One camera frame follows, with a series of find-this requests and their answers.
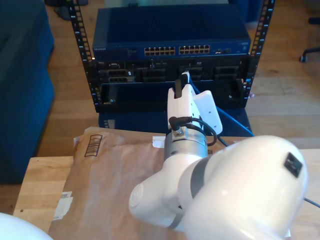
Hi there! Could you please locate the blue network cable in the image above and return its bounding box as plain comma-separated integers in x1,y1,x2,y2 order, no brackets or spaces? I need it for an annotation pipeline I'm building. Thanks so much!
189,77,255,137

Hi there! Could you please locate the blue network switch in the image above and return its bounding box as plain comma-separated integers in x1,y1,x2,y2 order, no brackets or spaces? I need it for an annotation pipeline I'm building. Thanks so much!
91,3,252,60

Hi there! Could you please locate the black rack server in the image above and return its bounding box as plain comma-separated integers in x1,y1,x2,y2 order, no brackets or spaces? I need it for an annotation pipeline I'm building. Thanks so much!
96,57,251,83

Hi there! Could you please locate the black rack frame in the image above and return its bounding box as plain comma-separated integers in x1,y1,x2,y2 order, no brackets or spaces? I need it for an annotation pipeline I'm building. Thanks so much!
67,0,277,113

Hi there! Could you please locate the black office chair base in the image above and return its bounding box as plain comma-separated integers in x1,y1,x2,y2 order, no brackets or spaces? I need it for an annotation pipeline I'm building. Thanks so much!
299,16,320,63

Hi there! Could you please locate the blue sofa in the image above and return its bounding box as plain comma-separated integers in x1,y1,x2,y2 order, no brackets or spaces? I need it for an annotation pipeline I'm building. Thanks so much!
0,0,56,185

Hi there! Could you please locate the glossy blue base panel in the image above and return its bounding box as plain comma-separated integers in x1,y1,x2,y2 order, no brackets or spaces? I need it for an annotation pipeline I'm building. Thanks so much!
97,109,254,138

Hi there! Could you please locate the black open rack tray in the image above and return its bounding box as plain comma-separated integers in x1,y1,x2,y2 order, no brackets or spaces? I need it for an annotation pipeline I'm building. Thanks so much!
96,78,247,113

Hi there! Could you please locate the brown paper mailer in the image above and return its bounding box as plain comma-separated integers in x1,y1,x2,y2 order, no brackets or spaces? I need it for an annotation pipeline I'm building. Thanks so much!
48,126,292,240

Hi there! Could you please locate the black cable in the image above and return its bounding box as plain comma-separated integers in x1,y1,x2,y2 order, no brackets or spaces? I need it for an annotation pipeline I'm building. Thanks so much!
168,115,230,148

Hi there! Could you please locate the dark slipper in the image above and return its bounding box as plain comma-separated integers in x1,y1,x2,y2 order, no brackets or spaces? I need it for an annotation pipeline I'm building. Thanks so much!
53,5,73,21

